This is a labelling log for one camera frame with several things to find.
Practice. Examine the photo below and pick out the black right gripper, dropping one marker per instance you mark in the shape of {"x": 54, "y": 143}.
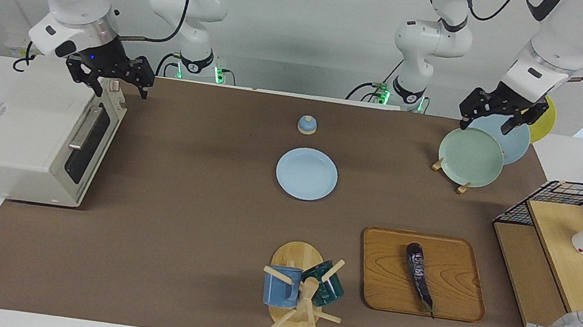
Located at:
{"x": 111, "y": 63}

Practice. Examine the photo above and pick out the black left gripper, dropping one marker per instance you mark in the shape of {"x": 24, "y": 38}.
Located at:
{"x": 499, "y": 104}

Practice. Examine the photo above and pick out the glass oven door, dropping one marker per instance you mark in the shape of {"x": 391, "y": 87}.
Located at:
{"x": 87, "y": 157}

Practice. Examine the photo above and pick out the dark purple eggplant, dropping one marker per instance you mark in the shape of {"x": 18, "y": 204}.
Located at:
{"x": 417, "y": 266}

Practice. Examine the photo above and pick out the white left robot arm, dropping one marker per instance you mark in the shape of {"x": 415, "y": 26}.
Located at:
{"x": 567, "y": 31}

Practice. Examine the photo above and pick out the cream toaster oven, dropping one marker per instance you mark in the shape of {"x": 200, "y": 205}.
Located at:
{"x": 23, "y": 126}

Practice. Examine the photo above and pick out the light blue racked plate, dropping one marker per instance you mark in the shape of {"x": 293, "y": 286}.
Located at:
{"x": 516, "y": 146}

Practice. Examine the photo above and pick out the pale green plate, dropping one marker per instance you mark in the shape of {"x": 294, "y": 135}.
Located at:
{"x": 469, "y": 157}

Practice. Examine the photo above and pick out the yellow plate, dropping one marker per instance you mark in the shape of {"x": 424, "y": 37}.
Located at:
{"x": 545, "y": 122}

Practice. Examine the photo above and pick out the wooden plate rack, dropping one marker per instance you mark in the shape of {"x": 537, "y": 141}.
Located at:
{"x": 437, "y": 164}

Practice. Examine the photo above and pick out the white socket box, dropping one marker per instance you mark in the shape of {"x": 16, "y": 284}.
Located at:
{"x": 14, "y": 46}

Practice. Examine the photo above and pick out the brown table mat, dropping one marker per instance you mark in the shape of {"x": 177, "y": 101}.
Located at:
{"x": 191, "y": 229}

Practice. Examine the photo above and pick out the wooden serving tray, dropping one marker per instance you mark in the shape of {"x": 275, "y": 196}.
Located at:
{"x": 390, "y": 274}

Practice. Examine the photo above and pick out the dark green ceramic mug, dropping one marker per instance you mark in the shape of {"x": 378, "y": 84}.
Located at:
{"x": 330, "y": 291}

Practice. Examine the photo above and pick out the wooden mug tree stand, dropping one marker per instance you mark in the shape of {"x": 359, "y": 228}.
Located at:
{"x": 297, "y": 255}

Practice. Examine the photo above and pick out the blue ceramic mug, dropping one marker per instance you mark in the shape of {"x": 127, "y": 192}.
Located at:
{"x": 278, "y": 290}

